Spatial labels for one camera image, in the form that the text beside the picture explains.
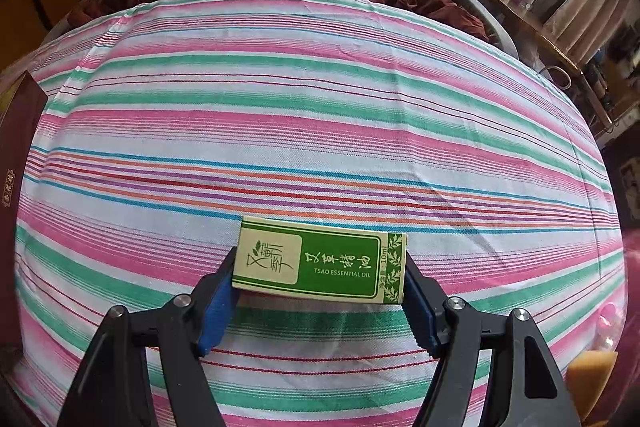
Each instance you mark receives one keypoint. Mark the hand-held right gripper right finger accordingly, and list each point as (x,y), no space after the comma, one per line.
(422,322)

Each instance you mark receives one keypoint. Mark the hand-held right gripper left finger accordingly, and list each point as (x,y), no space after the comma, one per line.
(217,317)

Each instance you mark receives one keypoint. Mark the green paper box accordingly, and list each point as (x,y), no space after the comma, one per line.
(325,262)

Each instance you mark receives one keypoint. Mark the gold and maroon tin box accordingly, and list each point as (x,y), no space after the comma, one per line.
(20,167)

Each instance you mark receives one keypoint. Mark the striped blanket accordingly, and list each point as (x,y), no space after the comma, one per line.
(300,107)

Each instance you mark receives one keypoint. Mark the wooden desk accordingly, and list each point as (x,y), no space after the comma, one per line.
(540,32)

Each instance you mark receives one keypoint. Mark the beige patterned curtain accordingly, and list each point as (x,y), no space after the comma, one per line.
(585,7)

